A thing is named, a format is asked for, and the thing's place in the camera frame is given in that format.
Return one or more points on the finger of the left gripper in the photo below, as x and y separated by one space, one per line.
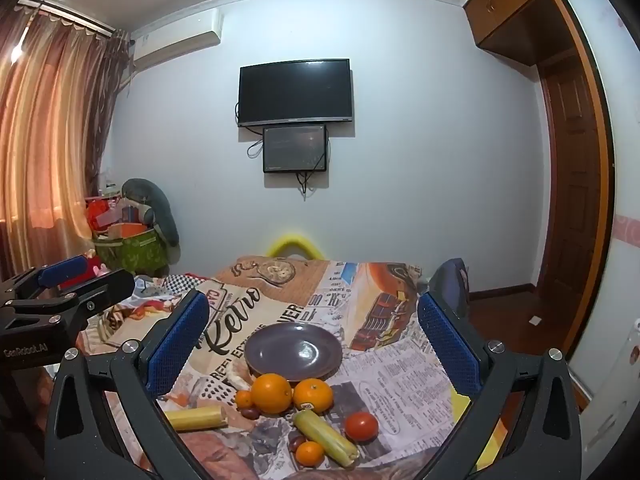
95 295
62 269

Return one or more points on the wooden overhead cabinet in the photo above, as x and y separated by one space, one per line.
524 31

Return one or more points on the pink toy figure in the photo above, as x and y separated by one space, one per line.
95 267

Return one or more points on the black wall television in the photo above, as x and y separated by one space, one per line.
290 92

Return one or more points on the green storage box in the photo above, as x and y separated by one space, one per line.
144 253

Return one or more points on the red tomato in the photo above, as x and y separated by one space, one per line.
361 427

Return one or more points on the small black wall monitor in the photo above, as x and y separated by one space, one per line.
294 149

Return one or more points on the white air conditioner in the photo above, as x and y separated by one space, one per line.
195 32

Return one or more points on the dark red jujube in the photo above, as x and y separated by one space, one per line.
295 442
250 413

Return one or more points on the large orange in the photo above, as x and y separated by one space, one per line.
313 394
271 394

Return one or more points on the yellow sugarcane piece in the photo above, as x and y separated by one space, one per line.
337 447
196 419

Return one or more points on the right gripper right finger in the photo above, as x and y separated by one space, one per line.
544 442

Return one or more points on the small mandarin orange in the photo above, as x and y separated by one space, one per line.
309 454
243 400

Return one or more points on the orange curtain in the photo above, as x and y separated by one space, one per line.
58 88

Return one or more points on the blue chair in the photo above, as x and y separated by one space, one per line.
449 286

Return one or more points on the brown wooden door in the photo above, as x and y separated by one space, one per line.
573 256

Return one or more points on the yellow chair back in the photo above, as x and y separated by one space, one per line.
293 243

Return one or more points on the printed newspaper tablecloth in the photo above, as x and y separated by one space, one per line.
389 368

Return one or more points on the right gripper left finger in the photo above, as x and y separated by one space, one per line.
82 438

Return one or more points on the dark purple plate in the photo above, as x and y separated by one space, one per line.
295 351

